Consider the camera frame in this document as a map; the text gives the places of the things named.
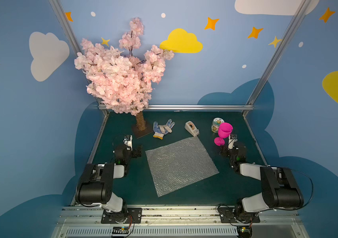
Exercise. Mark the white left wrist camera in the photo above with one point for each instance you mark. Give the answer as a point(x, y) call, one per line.
point(128, 141)

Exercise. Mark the pink artificial blossom tree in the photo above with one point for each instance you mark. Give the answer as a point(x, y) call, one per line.
point(121, 81)

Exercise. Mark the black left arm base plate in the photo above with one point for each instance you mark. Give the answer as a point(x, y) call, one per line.
point(126, 216)

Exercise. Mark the blue white work gloves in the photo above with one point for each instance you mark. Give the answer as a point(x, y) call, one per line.
point(161, 130)

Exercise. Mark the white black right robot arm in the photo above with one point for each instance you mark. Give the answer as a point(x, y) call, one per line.
point(279, 188)

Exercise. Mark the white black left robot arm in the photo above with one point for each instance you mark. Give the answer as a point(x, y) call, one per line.
point(95, 187)

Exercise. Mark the green labelled round tin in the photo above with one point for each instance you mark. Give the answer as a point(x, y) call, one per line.
point(216, 124)

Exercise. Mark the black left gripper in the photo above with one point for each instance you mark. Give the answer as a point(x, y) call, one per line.
point(136, 151)

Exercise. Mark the aluminium front rail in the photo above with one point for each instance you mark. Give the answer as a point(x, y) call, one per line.
point(180, 221)

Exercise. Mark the pink plastic wine glass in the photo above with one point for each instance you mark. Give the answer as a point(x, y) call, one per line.
point(224, 131)

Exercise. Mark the clear bubble wrap sheet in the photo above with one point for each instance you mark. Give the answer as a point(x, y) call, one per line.
point(179, 164)

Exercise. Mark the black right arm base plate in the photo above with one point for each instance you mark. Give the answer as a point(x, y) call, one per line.
point(236, 215)

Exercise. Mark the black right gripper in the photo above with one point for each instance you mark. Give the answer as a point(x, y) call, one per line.
point(226, 150)

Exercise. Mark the white tape dispenser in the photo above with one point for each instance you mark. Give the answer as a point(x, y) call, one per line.
point(191, 128)

